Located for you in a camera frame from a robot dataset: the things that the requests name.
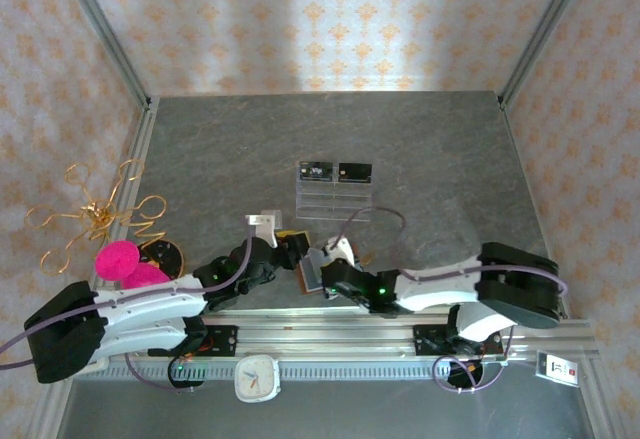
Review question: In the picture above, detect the black VIP card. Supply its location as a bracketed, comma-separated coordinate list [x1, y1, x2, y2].
[338, 162, 373, 184]

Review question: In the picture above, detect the clear acrylic card stand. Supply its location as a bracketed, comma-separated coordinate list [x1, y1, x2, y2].
[294, 160, 375, 223]

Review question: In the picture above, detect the black round dish gold rim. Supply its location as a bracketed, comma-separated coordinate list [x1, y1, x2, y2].
[137, 237, 185, 281]

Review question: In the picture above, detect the white square clock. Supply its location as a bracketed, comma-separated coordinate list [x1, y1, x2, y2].
[234, 353, 281, 404]

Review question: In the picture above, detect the black round controller box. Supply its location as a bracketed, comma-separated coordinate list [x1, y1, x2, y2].
[447, 358, 487, 393]
[167, 357, 210, 393]

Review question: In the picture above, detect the pink hourglass sponge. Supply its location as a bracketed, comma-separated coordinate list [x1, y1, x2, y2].
[94, 239, 174, 291]

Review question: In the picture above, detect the small framed label tag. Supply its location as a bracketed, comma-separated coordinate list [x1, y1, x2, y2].
[534, 350, 581, 389]

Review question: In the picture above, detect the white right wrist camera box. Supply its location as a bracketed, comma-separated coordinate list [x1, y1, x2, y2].
[321, 237, 357, 266]

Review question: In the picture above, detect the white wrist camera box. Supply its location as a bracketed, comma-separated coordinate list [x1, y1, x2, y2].
[243, 208, 284, 249]
[321, 237, 357, 266]

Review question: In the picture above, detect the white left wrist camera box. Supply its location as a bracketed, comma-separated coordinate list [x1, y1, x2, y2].
[243, 208, 284, 249]

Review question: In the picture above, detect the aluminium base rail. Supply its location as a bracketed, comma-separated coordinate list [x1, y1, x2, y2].
[59, 306, 599, 366]

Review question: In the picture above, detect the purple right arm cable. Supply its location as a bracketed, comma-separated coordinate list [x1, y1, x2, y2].
[329, 205, 570, 395]

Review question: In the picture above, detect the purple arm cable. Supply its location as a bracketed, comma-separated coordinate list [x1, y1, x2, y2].
[0, 236, 256, 400]
[329, 205, 570, 395]

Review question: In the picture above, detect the grey slotted cable duct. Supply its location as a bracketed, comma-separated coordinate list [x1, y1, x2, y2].
[74, 361, 541, 384]

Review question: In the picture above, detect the gold wire ornament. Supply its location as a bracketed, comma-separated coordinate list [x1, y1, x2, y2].
[24, 158, 169, 278]

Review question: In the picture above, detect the aluminium side rail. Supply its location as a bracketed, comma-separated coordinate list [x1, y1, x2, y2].
[39, 98, 161, 439]

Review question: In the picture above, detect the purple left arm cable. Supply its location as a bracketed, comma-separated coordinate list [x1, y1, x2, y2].
[0, 236, 256, 400]

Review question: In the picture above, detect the aluminium frame post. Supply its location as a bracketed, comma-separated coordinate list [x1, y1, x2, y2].
[498, 0, 596, 108]
[53, 0, 154, 110]

